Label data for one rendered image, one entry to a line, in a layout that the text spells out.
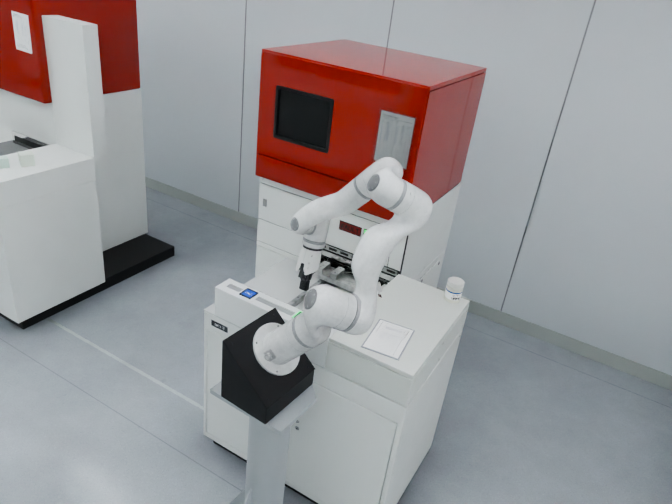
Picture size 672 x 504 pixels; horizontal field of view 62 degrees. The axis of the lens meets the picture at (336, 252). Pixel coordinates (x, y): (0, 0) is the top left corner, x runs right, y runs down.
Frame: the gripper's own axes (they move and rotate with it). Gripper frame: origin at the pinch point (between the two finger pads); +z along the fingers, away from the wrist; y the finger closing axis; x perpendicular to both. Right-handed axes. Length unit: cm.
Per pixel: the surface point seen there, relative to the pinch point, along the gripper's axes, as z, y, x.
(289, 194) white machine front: -17, -56, -48
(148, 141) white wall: 20, -216, -305
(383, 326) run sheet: 11.2, -17.9, 28.5
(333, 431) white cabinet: 58, -8, 23
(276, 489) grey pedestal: 81, 11, 13
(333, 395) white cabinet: 40.2, -3.9, 20.7
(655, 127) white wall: -87, -193, 95
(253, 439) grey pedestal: 57, 21, 4
